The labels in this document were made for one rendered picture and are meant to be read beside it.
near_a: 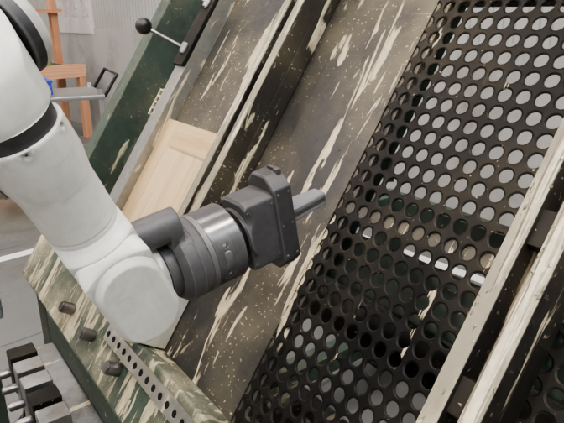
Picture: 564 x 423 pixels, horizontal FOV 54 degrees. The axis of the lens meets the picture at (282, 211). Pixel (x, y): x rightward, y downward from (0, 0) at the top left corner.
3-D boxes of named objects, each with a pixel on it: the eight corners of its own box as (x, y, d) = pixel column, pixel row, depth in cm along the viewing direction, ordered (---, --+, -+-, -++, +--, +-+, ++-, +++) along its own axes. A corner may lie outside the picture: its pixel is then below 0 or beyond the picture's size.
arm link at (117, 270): (137, 357, 54) (70, 276, 45) (100, 304, 60) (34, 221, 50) (191, 315, 56) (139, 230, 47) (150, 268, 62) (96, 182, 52)
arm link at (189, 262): (220, 305, 60) (122, 357, 55) (172, 253, 67) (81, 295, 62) (213, 223, 53) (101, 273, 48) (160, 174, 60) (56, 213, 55)
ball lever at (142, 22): (185, 60, 132) (133, 31, 129) (192, 45, 132) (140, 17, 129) (185, 56, 128) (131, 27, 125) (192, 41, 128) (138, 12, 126)
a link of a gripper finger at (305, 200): (329, 199, 68) (289, 217, 65) (312, 192, 71) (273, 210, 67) (327, 187, 67) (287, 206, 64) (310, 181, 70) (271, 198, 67)
